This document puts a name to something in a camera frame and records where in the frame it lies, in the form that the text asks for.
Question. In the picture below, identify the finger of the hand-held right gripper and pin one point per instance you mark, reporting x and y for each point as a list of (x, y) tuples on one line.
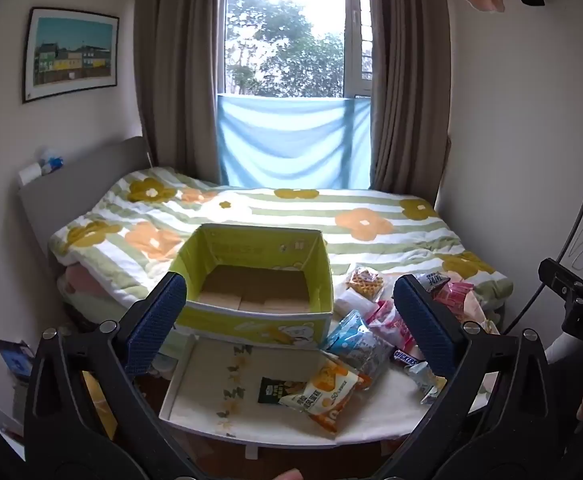
[(564, 282)]

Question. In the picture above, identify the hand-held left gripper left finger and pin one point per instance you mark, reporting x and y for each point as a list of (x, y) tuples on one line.
[(156, 320)]

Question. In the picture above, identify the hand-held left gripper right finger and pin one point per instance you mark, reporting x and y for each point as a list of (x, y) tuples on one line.
[(424, 330)]

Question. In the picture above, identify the brown chocolate bar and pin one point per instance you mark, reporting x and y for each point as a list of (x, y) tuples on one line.
[(406, 357)]

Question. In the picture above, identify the pink red snack packet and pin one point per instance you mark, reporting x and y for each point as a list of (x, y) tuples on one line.
[(389, 325)]

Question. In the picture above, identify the pink wafer packet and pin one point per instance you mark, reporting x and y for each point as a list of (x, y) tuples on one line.
[(459, 300)]

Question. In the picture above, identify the black white triangle packet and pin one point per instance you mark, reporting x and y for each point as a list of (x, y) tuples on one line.
[(434, 280)]

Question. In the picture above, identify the silver snack packet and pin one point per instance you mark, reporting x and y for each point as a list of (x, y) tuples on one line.
[(424, 382)]

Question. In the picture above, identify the blue white snack packet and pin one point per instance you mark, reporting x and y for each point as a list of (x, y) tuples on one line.
[(356, 345)]

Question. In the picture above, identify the clear waffle packet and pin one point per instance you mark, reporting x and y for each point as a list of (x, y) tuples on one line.
[(364, 280)]

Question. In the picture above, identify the green cardboard box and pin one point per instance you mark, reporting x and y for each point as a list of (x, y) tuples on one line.
[(251, 322)]

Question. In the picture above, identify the orange yellow cake packet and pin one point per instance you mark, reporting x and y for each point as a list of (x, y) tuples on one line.
[(321, 390)]

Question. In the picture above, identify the dark green small packet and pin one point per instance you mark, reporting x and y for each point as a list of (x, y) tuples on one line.
[(274, 390)]

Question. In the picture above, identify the person's left hand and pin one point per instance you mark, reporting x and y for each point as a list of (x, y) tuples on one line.
[(279, 475)]

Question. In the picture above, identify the pink folded blanket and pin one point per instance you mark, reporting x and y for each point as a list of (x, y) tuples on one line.
[(86, 285)]

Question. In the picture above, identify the white floral small table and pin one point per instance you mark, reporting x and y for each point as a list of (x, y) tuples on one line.
[(206, 400)]

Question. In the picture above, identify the yellow bag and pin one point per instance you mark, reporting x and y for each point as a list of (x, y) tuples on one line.
[(98, 405)]

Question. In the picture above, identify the blue book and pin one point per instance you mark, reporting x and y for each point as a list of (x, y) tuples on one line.
[(16, 360)]

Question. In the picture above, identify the grey bed headboard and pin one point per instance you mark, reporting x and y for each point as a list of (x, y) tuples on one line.
[(86, 180)]

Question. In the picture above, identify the floral striped duvet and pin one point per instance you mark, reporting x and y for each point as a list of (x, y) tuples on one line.
[(321, 200)]

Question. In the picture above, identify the white blue bottle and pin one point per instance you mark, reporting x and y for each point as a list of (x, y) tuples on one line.
[(51, 162)]

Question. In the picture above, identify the light blue window cloth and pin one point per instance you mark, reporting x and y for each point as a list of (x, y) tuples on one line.
[(291, 140)]

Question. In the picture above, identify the brown curtain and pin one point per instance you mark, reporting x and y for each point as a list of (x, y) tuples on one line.
[(181, 60), (411, 85)]

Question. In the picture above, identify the window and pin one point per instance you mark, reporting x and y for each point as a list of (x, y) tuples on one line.
[(286, 35)]

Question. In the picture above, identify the framed wall picture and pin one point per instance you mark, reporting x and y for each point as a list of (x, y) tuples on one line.
[(71, 55)]

